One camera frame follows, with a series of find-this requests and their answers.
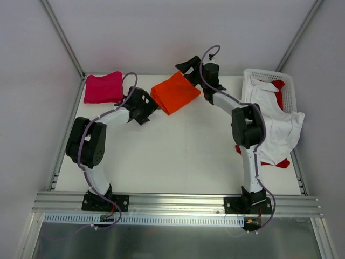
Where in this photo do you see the orange t shirt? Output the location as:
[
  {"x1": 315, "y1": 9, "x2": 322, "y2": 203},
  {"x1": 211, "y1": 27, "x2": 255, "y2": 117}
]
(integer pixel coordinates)
[{"x1": 150, "y1": 72, "x2": 201, "y2": 115}]

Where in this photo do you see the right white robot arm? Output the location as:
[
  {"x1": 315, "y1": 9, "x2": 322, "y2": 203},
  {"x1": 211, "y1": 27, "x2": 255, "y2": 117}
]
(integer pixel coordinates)
[{"x1": 175, "y1": 56, "x2": 267, "y2": 214}]

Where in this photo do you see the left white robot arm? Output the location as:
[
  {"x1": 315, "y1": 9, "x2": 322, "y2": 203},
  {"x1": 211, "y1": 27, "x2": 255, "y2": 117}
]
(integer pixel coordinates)
[{"x1": 65, "y1": 87, "x2": 160, "y2": 210}]

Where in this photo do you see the folded pink t shirt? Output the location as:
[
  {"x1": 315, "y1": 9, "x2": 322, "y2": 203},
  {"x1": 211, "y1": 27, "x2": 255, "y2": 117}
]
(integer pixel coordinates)
[{"x1": 84, "y1": 71, "x2": 123, "y2": 104}]

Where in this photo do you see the white plastic laundry basket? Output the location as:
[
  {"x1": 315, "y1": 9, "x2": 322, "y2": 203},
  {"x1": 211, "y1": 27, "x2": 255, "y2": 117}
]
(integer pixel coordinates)
[{"x1": 241, "y1": 69, "x2": 298, "y2": 113}]

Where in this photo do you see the white t shirt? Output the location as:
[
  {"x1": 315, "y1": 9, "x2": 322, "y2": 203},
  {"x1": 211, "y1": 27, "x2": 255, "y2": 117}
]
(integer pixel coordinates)
[{"x1": 243, "y1": 72, "x2": 305, "y2": 168}]

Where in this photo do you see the red t shirt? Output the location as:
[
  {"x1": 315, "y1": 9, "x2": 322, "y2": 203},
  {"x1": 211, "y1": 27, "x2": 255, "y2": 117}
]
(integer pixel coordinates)
[{"x1": 244, "y1": 79, "x2": 292, "y2": 168}]

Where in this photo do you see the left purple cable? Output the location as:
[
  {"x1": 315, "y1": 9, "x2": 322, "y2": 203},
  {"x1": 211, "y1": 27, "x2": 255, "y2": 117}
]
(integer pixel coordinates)
[{"x1": 76, "y1": 72, "x2": 139, "y2": 230}]

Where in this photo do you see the purple cable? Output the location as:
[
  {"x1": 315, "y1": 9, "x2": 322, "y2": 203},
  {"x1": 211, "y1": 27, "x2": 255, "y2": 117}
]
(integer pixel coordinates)
[
  {"x1": 76, "y1": 72, "x2": 139, "y2": 230},
  {"x1": 199, "y1": 45, "x2": 277, "y2": 234}
]

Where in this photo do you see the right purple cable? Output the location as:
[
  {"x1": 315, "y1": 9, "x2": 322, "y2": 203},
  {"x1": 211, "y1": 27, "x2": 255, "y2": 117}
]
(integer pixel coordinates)
[{"x1": 199, "y1": 45, "x2": 277, "y2": 234}]

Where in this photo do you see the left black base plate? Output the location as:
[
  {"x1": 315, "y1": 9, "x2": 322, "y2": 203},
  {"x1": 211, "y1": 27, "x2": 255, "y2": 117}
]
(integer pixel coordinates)
[{"x1": 81, "y1": 192, "x2": 130, "y2": 212}]

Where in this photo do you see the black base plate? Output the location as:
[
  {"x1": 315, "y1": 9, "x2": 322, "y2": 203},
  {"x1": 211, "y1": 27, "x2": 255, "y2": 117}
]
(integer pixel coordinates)
[
  {"x1": 223, "y1": 197, "x2": 273, "y2": 215},
  {"x1": 81, "y1": 192, "x2": 130, "y2": 212}
]

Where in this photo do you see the left aluminium frame post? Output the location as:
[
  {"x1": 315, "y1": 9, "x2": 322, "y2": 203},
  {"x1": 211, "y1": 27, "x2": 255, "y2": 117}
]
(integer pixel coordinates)
[{"x1": 39, "y1": 0, "x2": 85, "y2": 78}]

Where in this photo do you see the aluminium frame post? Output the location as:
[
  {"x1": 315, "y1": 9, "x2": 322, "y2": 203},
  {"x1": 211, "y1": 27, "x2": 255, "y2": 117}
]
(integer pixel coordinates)
[
  {"x1": 39, "y1": 0, "x2": 85, "y2": 78},
  {"x1": 275, "y1": 0, "x2": 325, "y2": 72}
]

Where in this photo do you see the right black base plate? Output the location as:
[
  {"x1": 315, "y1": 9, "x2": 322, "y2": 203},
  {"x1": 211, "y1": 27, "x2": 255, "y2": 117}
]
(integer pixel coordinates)
[{"x1": 223, "y1": 197, "x2": 273, "y2": 215}]

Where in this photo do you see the right aluminium frame post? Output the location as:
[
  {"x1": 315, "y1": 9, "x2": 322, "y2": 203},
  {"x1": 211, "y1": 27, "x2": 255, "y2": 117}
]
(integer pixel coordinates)
[{"x1": 275, "y1": 0, "x2": 325, "y2": 72}]

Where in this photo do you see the aluminium mounting rail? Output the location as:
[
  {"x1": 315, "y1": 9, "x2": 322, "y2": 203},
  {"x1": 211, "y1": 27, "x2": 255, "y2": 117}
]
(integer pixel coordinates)
[{"x1": 32, "y1": 192, "x2": 325, "y2": 218}]

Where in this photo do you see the white slotted cable duct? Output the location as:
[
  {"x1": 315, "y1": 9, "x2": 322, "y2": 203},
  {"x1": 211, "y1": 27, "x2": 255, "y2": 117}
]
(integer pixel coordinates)
[{"x1": 44, "y1": 213, "x2": 244, "y2": 227}]

